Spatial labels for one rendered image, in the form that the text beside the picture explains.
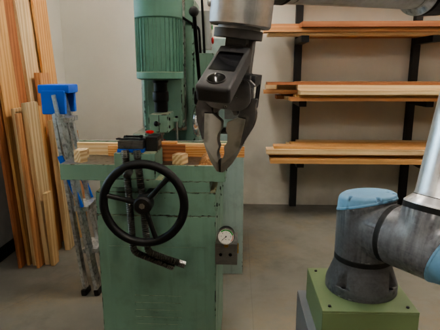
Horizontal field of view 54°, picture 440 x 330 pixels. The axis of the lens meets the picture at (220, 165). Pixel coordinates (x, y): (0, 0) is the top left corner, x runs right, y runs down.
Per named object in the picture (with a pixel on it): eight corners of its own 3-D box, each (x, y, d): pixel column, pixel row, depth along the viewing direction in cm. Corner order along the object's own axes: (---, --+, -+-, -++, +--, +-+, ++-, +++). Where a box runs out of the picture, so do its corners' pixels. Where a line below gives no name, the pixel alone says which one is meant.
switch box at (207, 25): (196, 49, 186) (196, 10, 183) (198, 50, 196) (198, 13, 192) (210, 49, 186) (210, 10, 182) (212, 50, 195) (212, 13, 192)
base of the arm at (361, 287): (384, 270, 128) (387, 239, 125) (408, 304, 109) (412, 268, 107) (319, 269, 129) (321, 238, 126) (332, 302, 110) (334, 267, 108)
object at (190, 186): (100, 191, 156) (99, 180, 155) (116, 177, 177) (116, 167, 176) (209, 192, 154) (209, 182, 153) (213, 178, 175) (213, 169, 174)
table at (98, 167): (48, 186, 147) (46, 169, 146) (80, 167, 177) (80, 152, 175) (224, 189, 144) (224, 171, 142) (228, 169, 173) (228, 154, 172)
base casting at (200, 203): (95, 214, 158) (93, 190, 156) (134, 177, 214) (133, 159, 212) (217, 217, 156) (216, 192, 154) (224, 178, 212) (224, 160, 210)
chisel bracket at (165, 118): (150, 136, 163) (149, 114, 161) (157, 131, 176) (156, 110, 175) (169, 136, 162) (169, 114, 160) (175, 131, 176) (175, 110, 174)
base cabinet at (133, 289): (105, 383, 173) (94, 215, 158) (139, 306, 229) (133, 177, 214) (216, 387, 171) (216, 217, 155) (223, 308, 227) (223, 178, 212)
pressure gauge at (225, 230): (217, 249, 152) (217, 228, 150) (217, 245, 155) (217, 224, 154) (234, 250, 151) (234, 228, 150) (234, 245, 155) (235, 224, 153)
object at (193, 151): (108, 156, 169) (107, 146, 168) (109, 154, 171) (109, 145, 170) (244, 157, 166) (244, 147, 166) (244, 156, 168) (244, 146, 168)
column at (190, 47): (145, 170, 189) (138, -3, 174) (154, 160, 211) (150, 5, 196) (195, 171, 188) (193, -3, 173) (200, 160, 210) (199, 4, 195)
